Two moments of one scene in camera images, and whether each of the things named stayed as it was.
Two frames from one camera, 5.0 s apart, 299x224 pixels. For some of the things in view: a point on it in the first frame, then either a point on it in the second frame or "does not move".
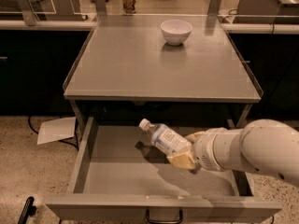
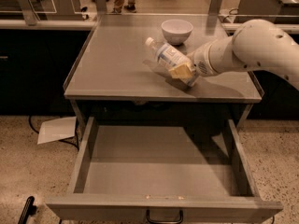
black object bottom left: [28, 210] does not move
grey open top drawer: [120, 175] does not move
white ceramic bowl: [176, 32] does not move
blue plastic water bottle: [165, 138] to [170, 56]
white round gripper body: [207, 148] to [199, 61]
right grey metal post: [215, 1] does not move
